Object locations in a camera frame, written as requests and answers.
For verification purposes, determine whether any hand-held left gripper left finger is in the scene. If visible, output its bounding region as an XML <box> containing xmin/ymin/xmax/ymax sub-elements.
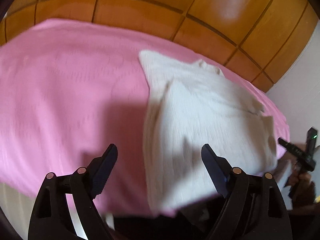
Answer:
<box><xmin>27</xmin><ymin>144</ymin><xmax>118</xmax><ymax>240</ymax></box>

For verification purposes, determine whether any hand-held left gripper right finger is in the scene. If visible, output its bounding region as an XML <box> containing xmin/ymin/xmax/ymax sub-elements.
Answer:
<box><xmin>201</xmin><ymin>144</ymin><xmax>293</xmax><ymax>240</ymax></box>

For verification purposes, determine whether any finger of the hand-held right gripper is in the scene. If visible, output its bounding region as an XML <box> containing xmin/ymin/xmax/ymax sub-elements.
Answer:
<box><xmin>278</xmin><ymin>137</ymin><xmax>307</xmax><ymax>161</ymax></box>

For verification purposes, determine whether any white knitted sweater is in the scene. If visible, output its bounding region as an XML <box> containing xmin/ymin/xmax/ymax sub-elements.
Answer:
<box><xmin>139</xmin><ymin>50</ymin><xmax>282</xmax><ymax>212</ymax></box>

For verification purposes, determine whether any person's right hand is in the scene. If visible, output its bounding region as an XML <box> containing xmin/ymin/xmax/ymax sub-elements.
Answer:
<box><xmin>294</xmin><ymin>172</ymin><xmax>316</xmax><ymax>206</ymax></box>

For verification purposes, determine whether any pink blanket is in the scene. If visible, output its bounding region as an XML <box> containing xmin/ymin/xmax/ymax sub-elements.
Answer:
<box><xmin>0</xmin><ymin>18</ymin><xmax>290</xmax><ymax>218</ymax></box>

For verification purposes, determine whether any wooden wardrobe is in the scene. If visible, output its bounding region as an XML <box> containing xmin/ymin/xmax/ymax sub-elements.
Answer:
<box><xmin>0</xmin><ymin>0</ymin><xmax>319</xmax><ymax>93</ymax></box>

